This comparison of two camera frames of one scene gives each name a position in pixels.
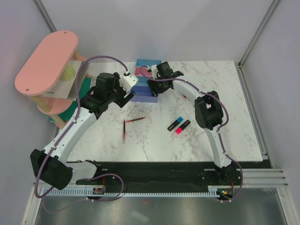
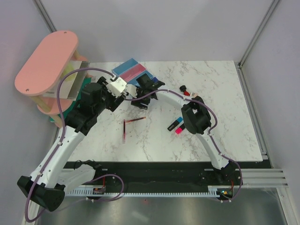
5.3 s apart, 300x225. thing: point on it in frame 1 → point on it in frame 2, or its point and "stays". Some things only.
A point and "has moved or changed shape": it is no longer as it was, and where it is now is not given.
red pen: (124, 131) stays
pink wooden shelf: (40, 73) stays
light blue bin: (147, 62) → (124, 66)
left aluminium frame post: (43, 13) stays
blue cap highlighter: (176, 123) stays
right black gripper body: (159, 85) → (145, 101)
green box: (82, 90) stays
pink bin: (144, 71) has moved or changed shape
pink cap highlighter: (178, 130) stays
